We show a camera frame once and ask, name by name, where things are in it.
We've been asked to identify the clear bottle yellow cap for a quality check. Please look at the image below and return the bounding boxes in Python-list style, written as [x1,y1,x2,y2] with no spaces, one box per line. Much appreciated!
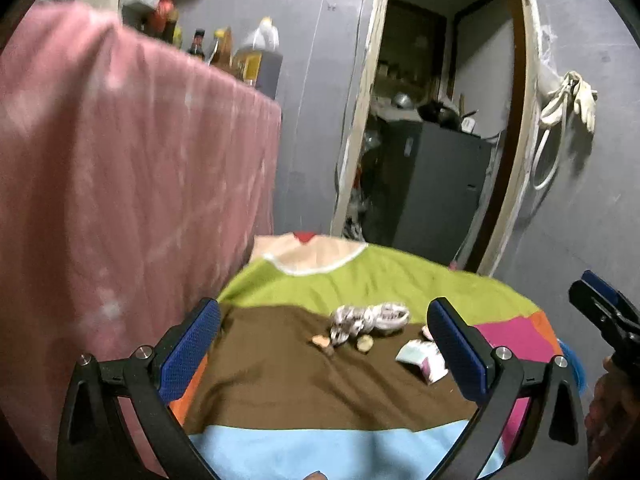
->
[209,27,233,68]

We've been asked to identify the large cooking oil jug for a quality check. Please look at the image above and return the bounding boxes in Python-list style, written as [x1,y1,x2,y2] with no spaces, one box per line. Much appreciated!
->
[232,16,281,86]

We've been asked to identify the pink checked cloth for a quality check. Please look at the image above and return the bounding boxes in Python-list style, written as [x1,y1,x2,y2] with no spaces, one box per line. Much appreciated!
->
[0,0,283,476]

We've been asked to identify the red plastic bag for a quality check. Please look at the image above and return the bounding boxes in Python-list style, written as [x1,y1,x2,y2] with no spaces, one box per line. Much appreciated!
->
[152,0,181,36]

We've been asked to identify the person's right hand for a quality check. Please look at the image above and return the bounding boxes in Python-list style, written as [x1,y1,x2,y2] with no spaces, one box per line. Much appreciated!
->
[585,355,640,466]

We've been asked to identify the white pink packet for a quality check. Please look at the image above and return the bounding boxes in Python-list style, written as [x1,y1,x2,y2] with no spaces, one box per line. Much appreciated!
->
[395,338,449,386]

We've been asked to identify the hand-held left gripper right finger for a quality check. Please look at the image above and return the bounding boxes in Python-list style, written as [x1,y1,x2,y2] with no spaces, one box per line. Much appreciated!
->
[425,297,589,480]

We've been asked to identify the dark grey cabinet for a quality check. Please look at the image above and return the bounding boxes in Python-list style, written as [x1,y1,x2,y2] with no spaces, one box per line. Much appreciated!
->
[367,117,501,266]

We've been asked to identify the colourful striped blanket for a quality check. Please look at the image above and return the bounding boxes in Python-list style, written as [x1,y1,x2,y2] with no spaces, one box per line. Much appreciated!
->
[167,230,576,480]

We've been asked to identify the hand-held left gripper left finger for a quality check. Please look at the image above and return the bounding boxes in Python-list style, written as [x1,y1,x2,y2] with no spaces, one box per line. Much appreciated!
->
[56,298,222,480]

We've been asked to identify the wooden door frame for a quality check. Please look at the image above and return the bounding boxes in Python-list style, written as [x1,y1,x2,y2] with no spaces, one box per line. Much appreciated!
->
[330,0,546,278]

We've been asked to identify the black wok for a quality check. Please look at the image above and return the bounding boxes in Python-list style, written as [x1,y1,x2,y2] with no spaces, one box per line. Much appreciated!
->
[417,99,463,131]

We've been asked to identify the blue plastic bucket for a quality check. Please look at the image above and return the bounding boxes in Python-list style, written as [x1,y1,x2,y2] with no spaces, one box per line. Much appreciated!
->
[557,337,587,396]

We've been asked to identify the soy sauce bottle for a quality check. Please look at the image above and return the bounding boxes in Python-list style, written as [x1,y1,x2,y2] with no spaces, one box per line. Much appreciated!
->
[187,28,208,63]

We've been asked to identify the clear wall plastic bag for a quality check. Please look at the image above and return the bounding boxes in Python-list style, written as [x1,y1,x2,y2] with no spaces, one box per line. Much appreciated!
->
[535,25,561,96]

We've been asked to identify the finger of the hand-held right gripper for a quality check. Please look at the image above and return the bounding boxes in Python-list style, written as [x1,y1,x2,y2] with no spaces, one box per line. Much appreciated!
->
[569,281,640,366]
[581,270,640,321]

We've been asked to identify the white rubber gloves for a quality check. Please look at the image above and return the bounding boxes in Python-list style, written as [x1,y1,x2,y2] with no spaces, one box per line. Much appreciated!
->
[570,72,598,133]

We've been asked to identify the wooden shelf unit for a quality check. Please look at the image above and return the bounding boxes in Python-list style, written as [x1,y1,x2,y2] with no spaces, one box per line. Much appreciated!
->
[375,0,448,96]

